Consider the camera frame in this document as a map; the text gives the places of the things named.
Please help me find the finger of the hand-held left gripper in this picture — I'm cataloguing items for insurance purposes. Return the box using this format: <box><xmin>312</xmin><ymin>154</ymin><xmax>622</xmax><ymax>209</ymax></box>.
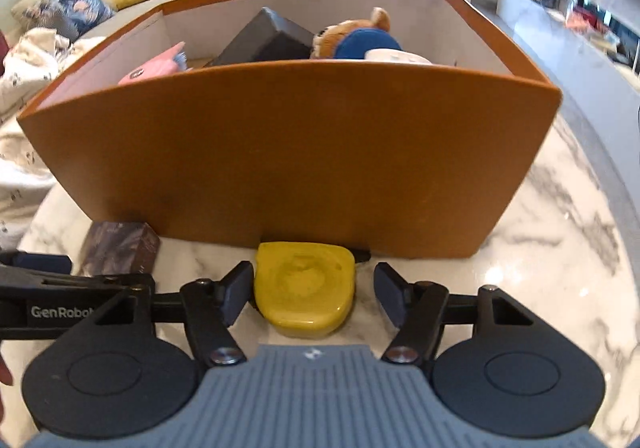
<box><xmin>9</xmin><ymin>250</ymin><xmax>72</xmax><ymax>275</ymax></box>
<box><xmin>95</xmin><ymin>272</ymin><xmax>157</xmax><ymax>296</ymax></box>

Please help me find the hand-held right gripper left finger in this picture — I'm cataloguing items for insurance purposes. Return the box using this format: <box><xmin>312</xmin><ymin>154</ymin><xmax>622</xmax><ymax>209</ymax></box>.
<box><xmin>87</xmin><ymin>260</ymin><xmax>256</xmax><ymax>366</ymax></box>

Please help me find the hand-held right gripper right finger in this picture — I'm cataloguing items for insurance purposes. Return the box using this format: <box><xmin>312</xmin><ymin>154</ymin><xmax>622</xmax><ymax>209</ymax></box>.
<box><xmin>372</xmin><ymin>262</ymin><xmax>541</xmax><ymax>364</ymax></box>

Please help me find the dark illustrated card box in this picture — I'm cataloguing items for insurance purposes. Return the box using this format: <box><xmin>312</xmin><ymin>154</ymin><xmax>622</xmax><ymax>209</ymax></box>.
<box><xmin>77</xmin><ymin>221</ymin><xmax>161</xmax><ymax>279</ymax></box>

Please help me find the yellow plastic case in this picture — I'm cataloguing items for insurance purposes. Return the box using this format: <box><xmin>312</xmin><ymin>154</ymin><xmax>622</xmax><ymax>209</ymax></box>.
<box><xmin>253</xmin><ymin>241</ymin><xmax>357</xmax><ymax>340</ymax></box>

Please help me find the orange cardboard box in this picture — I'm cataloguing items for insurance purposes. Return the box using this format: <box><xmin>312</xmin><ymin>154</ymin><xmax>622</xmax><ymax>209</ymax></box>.
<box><xmin>16</xmin><ymin>0</ymin><xmax>562</xmax><ymax>259</ymax></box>

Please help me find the pink snap wallet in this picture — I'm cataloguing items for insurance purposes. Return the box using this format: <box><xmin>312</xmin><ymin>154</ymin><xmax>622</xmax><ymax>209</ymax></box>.
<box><xmin>117</xmin><ymin>42</ymin><xmax>190</xmax><ymax>87</ymax></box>

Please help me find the cream crochet bunny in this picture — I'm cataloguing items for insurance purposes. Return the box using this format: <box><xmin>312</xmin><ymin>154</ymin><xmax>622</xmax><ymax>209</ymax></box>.
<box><xmin>364</xmin><ymin>48</ymin><xmax>433</xmax><ymax>66</ymax></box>

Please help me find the dark grey box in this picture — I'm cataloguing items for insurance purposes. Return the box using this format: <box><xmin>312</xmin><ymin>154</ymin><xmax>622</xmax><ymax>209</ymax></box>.
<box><xmin>205</xmin><ymin>6</ymin><xmax>317</xmax><ymax>67</ymax></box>

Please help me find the red panda sailor plush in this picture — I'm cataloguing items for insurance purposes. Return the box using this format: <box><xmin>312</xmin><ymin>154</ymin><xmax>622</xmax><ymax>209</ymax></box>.
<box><xmin>310</xmin><ymin>6</ymin><xmax>405</xmax><ymax>61</ymax></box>

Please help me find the person's left hand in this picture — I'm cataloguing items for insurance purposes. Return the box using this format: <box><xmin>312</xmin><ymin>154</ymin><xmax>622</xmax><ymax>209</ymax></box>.
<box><xmin>0</xmin><ymin>342</ymin><xmax>14</xmax><ymax>388</ymax></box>

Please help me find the white printed blanket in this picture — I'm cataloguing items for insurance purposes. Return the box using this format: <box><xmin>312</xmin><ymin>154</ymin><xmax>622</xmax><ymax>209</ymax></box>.
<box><xmin>0</xmin><ymin>28</ymin><xmax>111</xmax><ymax>249</ymax></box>

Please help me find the floral blue pillow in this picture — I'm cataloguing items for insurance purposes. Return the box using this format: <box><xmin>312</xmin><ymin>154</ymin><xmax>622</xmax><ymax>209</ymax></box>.
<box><xmin>25</xmin><ymin>0</ymin><xmax>118</xmax><ymax>43</ymax></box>

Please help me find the white tv cabinet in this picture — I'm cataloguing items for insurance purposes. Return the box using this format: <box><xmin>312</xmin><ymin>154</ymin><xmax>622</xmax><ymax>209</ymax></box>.
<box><xmin>497</xmin><ymin>0</ymin><xmax>640</xmax><ymax>93</ymax></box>

